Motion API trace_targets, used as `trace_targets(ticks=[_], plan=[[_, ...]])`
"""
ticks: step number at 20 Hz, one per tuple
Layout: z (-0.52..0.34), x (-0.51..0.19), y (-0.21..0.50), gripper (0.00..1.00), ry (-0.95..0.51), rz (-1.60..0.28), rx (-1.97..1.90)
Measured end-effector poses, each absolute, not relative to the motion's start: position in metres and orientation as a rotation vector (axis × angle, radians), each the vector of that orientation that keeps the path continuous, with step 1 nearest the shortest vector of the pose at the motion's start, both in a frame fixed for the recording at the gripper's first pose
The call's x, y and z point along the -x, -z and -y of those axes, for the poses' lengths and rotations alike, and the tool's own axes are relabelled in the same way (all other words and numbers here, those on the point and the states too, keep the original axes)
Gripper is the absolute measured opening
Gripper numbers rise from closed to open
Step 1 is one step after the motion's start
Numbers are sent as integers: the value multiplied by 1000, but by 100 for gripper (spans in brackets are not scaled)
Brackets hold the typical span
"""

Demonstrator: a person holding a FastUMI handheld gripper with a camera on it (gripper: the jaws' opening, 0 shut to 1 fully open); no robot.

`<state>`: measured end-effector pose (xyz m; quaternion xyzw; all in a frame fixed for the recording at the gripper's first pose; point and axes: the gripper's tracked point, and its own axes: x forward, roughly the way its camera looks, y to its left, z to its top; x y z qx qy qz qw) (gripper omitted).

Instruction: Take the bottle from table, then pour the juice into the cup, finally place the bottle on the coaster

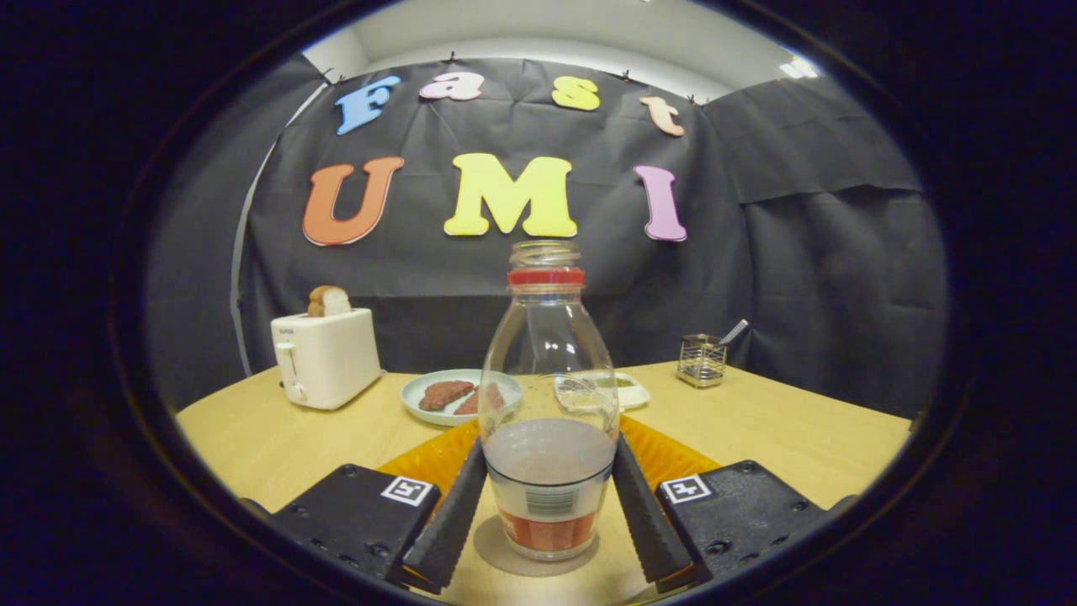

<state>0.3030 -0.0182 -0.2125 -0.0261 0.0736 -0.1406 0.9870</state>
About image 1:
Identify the brown meat slice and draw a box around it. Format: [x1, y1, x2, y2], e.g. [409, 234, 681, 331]
[418, 380, 476, 412]
[453, 383, 506, 416]

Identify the bread slice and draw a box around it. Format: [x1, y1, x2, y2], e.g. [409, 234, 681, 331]
[307, 284, 353, 318]

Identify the wooden table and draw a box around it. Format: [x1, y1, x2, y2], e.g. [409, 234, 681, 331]
[175, 362, 914, 606]

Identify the wire mesh utensil holder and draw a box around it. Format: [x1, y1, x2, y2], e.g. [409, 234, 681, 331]
[676, 333, 728, 388]

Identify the white divided sauce dish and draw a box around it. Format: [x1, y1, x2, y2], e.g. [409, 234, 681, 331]
[555, 371, 650, 413]

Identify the clear juice bottle red label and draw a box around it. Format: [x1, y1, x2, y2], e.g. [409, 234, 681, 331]
[478, 240, 622, 562]

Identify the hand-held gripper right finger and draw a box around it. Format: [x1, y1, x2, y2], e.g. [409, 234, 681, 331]
[613, 417, 859, 594]

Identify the brown round coaster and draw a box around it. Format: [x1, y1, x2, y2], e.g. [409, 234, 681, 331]
[473, 513, 600, 577]

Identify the light green plate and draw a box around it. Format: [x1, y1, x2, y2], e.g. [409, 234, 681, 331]
[401, 369, 523, 428]

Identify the white toaster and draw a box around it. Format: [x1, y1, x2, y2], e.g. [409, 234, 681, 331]
[270, 307, 382, 411]

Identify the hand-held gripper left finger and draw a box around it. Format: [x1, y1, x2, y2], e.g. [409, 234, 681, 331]
[240, 418, 489, 594]

